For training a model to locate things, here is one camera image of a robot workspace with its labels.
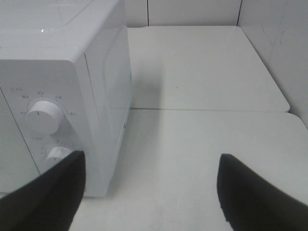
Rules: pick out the white microwave door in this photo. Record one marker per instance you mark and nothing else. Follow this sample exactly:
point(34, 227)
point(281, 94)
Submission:
point(17, 167)

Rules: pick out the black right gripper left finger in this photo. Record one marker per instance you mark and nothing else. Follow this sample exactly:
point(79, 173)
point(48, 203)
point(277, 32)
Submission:
point(49, 202)

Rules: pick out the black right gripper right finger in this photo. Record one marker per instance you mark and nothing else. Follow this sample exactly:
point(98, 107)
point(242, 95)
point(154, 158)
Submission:
point(250, 203)

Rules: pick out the white microwave knob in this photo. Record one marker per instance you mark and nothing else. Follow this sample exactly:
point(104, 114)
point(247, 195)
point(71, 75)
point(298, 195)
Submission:
point(58, 153)
point(44, 117)

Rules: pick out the white microwave oven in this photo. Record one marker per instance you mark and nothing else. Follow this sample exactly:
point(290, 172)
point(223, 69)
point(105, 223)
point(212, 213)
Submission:
point(75, 54)

